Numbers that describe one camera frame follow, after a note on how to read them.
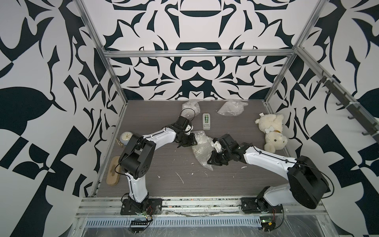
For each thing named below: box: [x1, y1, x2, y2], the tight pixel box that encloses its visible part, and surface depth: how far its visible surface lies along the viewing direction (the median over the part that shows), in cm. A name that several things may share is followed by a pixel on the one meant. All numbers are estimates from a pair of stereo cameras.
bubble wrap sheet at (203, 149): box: [191, 130, 215, 171], surface depth 89 cm
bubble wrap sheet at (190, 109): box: [180, 99, 201, 120], surface depth 110 cm
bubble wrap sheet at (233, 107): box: [217, 99, 249, 117], surface depth 110 cm
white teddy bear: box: [255, 114, 288, 154], surface depth 96 cm
